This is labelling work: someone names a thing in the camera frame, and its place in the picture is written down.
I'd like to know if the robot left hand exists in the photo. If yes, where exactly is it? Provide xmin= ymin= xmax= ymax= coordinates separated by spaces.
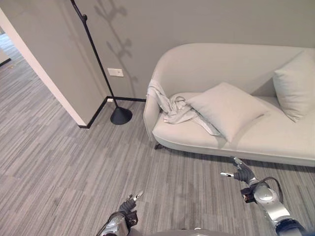
xmin=118 ymin=189 xmax=144 ymax=214

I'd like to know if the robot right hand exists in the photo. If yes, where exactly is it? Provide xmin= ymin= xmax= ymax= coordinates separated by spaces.
xmin=220 ymin=157 xmax=255 ymax=183

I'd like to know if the light grey fabric sofa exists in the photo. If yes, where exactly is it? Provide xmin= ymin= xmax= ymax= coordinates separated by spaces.
xmin=143 ymin=43 xmax=315 ymax=168

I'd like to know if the black standing clothes rack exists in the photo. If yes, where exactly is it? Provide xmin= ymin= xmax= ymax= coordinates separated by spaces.
xmin=69 ymin=0 xmax=133 ymax=125

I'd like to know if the square light grey cushion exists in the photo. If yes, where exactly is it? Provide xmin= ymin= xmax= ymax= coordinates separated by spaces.
xmin=272 ymin=48 xmax=315 ymax=123
xmin=186 ymin=82 xmax=271 ymax=143

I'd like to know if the light grey garment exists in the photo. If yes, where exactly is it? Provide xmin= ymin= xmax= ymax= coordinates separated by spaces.
xmin=147 ymin=79 xmax=221 ymax=135

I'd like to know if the white wall socket plate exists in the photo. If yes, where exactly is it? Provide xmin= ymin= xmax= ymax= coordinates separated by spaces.
xmin=107 ymin=68 xmax=125 ymax=77

